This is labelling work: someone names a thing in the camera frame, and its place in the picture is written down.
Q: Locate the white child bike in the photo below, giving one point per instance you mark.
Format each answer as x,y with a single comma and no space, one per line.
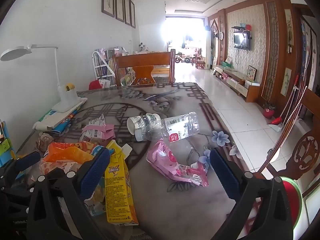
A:
182,58

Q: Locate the pink printed wrapper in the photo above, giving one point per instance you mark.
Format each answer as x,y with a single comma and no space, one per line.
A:
165,160

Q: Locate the white book rack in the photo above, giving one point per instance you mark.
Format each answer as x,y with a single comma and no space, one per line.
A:
100,65

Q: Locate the pink and white snack wrapper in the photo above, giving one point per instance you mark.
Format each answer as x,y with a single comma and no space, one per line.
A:
97,130

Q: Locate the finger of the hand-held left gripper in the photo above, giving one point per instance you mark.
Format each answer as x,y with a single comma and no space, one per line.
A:
27,161

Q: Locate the white desk lamp base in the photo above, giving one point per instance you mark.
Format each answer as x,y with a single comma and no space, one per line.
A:
66,100

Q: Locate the white patterned paper cup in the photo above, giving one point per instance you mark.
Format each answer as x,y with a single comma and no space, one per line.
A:
140,122

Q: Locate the wall clock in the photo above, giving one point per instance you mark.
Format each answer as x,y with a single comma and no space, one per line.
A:
221,35

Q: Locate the yellow drink carton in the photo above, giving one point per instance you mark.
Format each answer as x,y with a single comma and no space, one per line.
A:
117,192

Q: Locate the clear plastic bottle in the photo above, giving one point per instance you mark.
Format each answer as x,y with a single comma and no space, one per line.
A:
180,125

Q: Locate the red flower pot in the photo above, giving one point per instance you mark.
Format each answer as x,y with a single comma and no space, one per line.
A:
269,111

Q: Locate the coiled metal rod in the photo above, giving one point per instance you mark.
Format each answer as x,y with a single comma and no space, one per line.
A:
295,112

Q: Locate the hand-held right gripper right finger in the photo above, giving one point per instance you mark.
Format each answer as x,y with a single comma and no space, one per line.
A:
223,170

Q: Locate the stack of papers and books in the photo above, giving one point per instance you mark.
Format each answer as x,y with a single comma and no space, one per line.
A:
63,125

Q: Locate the carved wooden chair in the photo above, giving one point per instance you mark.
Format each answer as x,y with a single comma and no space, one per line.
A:
306,152

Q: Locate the red bin with green rim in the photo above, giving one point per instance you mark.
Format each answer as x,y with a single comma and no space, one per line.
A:
292,200

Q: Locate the plain wooden chair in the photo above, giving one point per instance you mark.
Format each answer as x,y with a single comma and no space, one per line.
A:
142,60

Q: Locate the colourful block toy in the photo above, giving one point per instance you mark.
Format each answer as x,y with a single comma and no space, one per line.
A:
6,145

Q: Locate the floral patterned tablecloth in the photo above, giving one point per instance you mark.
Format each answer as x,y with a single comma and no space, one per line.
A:
175,205

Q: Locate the wall television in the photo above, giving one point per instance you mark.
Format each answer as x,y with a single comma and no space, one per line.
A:
242,41

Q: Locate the orange snack bag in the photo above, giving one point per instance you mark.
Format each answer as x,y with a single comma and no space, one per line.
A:
65,152

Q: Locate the folded white paper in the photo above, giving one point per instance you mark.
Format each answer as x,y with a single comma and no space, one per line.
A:
50,122

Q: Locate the wall shelf with containers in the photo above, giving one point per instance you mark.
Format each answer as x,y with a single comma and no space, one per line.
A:
242,27

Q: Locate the red bag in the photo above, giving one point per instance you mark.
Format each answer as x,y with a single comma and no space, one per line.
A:
95,85

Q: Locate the crumpled brown paper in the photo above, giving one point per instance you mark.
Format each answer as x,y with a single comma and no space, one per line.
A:
45,141

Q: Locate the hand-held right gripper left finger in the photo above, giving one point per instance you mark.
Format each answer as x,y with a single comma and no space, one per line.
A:
96,170

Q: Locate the wooden television cabinet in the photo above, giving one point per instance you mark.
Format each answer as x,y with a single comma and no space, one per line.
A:
240,82

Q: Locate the pale printed snack wrapper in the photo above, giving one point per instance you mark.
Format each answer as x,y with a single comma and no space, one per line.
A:
96,205

